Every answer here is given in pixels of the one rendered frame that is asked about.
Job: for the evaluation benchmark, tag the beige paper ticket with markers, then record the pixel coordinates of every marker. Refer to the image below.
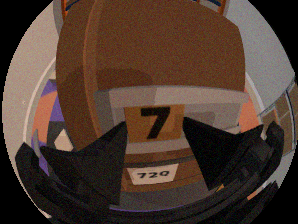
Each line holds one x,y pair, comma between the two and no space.
153,175

